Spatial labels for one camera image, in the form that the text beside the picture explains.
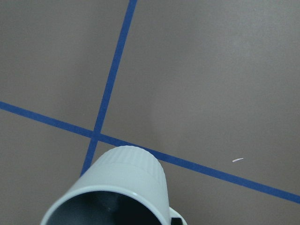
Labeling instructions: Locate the white ribbed cup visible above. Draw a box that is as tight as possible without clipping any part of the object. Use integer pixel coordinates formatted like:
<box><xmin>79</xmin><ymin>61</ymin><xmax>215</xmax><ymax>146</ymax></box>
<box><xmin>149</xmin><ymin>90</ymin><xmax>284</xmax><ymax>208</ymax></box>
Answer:
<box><xmin>41</xmin><ymin>146</ymin><xmax>186</xmax><ymax>225</ymax></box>

